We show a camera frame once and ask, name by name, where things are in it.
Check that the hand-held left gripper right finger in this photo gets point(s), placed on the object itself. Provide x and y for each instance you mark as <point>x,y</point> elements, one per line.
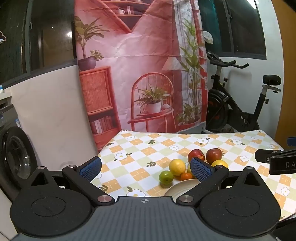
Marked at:
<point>201,170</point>

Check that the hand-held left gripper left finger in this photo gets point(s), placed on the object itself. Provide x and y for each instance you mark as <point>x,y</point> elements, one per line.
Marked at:
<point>90,170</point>

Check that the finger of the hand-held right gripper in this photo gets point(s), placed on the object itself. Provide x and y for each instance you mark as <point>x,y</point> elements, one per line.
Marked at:
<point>263,156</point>

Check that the small orange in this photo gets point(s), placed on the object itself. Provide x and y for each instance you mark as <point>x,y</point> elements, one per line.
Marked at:
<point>186,176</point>

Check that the dull red apple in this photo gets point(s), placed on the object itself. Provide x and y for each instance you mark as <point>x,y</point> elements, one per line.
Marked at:
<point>214,155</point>

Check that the yellow lemon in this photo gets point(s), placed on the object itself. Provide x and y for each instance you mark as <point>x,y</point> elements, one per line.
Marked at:
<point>219,163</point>
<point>177,166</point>

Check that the white plate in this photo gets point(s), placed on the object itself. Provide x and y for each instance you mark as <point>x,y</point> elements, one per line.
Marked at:
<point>182,187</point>

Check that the green apple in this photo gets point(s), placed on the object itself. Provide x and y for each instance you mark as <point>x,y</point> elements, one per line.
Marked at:
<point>188,169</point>
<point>166,177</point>

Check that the bright red apple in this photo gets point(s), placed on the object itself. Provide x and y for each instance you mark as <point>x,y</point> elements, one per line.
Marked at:
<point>196,154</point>

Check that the dark teal cloth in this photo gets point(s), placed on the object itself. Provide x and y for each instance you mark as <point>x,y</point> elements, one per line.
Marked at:
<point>292,141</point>

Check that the checked floral tablecloth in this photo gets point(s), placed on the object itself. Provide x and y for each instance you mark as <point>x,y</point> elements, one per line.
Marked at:
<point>138,160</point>

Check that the black exercise bike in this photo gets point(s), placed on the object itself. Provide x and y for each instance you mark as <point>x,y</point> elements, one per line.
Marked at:
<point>222,109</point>

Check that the grey washing machine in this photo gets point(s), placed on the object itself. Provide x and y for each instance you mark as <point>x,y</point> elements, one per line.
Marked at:
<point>16,150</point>

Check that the orange wooden door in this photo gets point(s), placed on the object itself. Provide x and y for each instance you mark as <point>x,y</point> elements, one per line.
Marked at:
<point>289,81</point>

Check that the printed backdrop cloth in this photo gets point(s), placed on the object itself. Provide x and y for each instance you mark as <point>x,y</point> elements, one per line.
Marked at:
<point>138,58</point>

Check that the dark window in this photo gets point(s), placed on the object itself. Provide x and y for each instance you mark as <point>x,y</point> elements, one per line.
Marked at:
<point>46,34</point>
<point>242,27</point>

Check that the white plastic bag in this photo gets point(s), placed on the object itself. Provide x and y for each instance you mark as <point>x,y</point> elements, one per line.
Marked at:
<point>208,37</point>

